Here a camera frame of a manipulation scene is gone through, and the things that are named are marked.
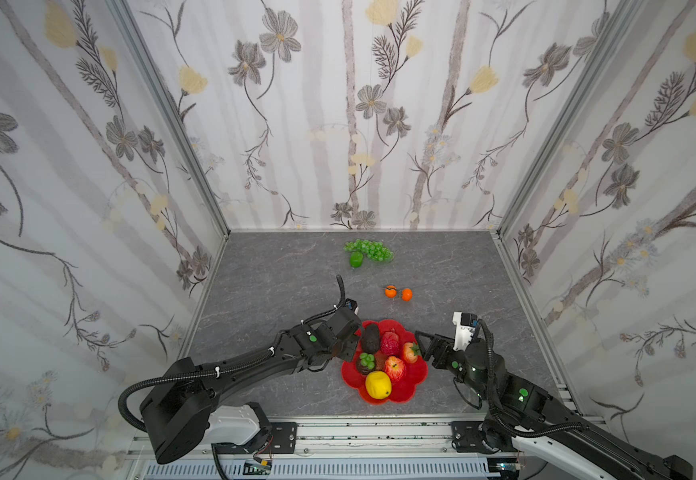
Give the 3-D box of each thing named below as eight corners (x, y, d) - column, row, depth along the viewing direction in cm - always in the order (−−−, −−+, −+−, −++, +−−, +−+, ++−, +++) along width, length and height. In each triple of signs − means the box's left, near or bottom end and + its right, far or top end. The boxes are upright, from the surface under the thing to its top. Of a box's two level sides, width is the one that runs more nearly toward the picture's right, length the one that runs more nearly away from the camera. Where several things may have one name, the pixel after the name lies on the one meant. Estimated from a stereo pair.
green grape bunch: (346, 251, 116) (346, 243, 113) (351, 242, 120) (351, 234, 116) (391, 264, 112) (392, 257, 109) (395, 254, 115) (396, 247, 112)
